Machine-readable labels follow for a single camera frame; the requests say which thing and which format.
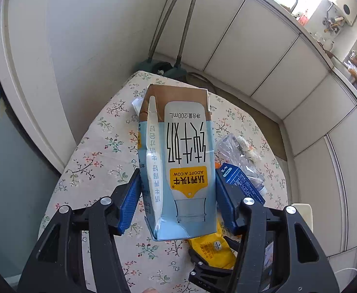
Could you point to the person's left hand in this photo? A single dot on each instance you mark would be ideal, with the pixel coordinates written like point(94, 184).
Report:
point(150, 290)

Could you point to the white cabinet row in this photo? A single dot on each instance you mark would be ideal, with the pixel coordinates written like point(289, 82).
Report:
point(242, 36)

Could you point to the green stand base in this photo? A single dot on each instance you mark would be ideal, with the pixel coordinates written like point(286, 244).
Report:
point(176, 72)
point(145, 65)

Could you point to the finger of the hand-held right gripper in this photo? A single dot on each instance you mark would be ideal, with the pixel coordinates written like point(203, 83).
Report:
point(232, 244)
point(210, 273)

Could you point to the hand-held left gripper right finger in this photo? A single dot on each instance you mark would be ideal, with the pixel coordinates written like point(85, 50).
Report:
point(226, 204)

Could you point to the white stool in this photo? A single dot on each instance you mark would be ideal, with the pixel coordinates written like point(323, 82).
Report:
point(303, 215)

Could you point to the plain white crumpled tissue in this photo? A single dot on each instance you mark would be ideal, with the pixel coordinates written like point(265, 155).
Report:
point(135, 105)

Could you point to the glass door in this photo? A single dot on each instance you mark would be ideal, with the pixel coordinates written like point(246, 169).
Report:
point(10, 189)

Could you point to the floral tablecloth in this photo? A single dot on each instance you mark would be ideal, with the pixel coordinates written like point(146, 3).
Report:
point(105, 158)

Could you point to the yellow snack packet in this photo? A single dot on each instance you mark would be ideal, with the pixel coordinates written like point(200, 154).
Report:
point(209, 247)

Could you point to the crushed clear plastic bottle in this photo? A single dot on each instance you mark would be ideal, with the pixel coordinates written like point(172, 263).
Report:
point(227, 149)

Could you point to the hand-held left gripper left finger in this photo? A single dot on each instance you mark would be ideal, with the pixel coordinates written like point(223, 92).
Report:
point(129, 203)

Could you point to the dark blue carton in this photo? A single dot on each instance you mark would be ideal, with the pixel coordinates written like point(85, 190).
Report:
point(242, 183)

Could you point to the light blue milk carton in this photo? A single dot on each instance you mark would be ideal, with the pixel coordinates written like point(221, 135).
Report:
point(190, 146)

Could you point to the small metal countertop ornaments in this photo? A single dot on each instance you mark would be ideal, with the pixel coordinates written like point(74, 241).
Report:
point(332, 24)

